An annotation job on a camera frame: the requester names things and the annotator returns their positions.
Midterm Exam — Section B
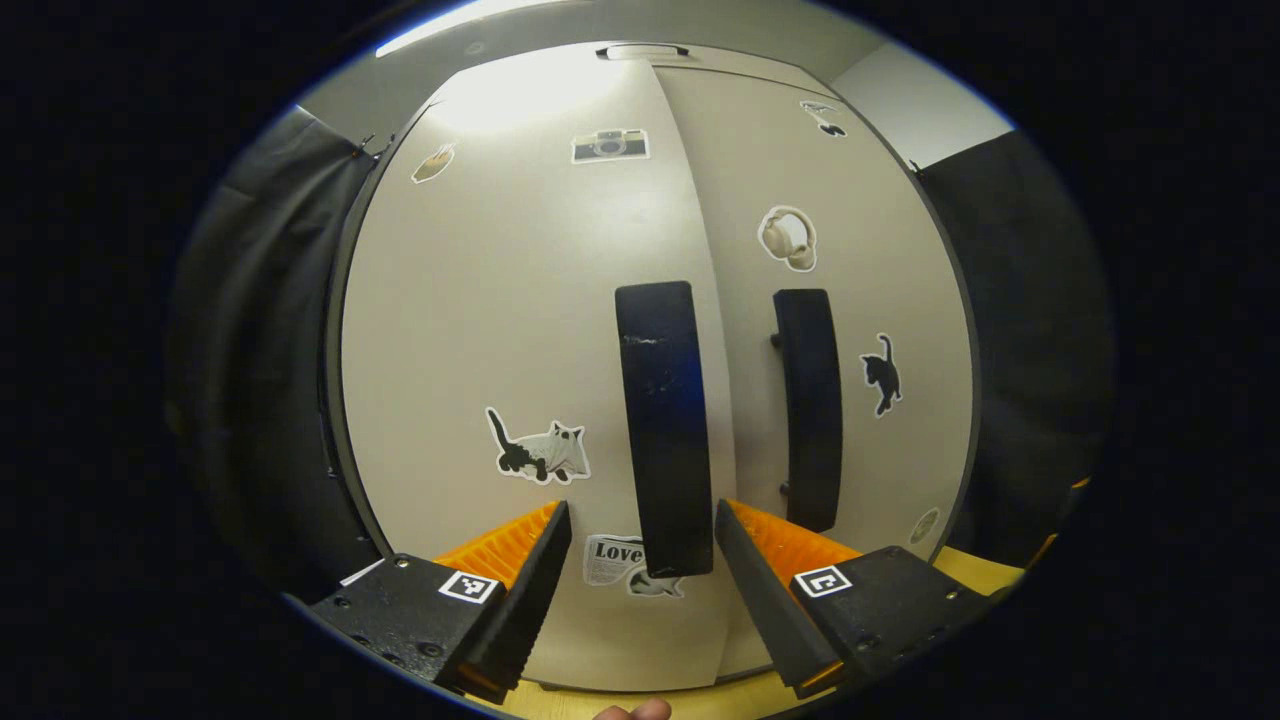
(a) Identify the black backdrop cloth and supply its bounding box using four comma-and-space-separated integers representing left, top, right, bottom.
165, 105, 391, 601
915, 128, 1116, 571

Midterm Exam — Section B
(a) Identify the white cabinet drawer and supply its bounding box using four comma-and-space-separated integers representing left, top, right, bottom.
595, 42, 841, 96

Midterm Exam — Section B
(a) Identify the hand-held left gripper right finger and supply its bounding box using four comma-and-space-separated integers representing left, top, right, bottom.
713, 498, 1001, 699

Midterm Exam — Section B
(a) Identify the white door black cat sticker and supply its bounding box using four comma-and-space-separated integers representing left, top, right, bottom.
650, 65, 983, 681

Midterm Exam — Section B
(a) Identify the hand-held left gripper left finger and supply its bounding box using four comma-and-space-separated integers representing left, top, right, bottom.
308, 500, 573, 704

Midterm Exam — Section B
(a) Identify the black door handle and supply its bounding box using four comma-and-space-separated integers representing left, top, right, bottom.
613, 281, 716, 579
770, 288, 844, 534

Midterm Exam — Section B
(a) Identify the white door camera sticker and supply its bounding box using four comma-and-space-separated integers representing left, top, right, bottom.
325, 45, 741, 693

